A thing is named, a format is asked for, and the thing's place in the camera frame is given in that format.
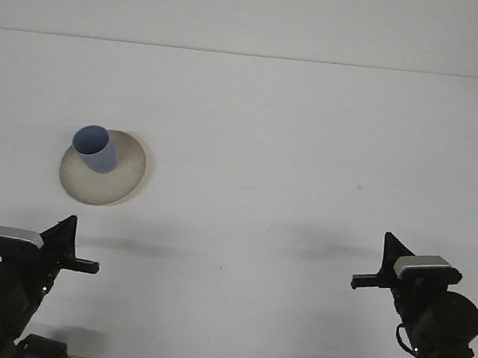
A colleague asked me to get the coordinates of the pale blue cup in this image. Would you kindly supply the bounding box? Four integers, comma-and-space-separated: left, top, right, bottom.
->
68, 122, 121, 176

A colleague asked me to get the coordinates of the pale round plate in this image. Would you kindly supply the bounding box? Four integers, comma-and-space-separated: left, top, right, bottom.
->
56, 125, 151, 211

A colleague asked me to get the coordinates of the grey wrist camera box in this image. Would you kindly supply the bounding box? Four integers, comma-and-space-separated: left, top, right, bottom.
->
0, 226, 46, 261
391, 251, 466, 289

